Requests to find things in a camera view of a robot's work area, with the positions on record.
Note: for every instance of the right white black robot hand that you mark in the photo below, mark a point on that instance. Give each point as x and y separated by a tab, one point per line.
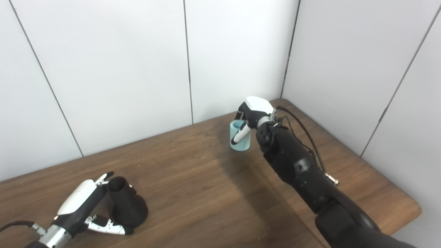
256	108

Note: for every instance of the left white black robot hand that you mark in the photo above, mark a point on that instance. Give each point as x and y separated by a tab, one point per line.
79	203

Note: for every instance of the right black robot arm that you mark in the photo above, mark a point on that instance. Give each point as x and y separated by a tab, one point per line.
303	175

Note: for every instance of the black funnel-shaped nozzle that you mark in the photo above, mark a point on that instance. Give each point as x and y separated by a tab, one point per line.
129	206

